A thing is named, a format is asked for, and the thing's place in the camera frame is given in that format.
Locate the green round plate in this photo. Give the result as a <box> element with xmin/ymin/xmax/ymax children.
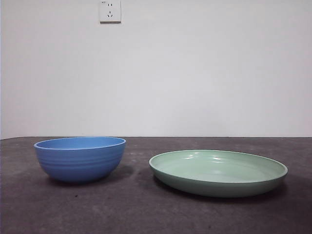
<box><xmin>149</xmin><ymin>149</ymin><xmax>289</xmax><ymax>197</ymax></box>

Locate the blue ribbed bowl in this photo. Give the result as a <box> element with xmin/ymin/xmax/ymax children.
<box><xmin>33</xmin><ymin>136</ymin><xmax>127</xmax><ymax>183</ymax></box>

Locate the white wall socket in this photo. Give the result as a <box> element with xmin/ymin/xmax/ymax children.
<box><xmin>99</xmin><ymin>0</ymin><xmax>122</xmax><ymax>24</ymax></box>

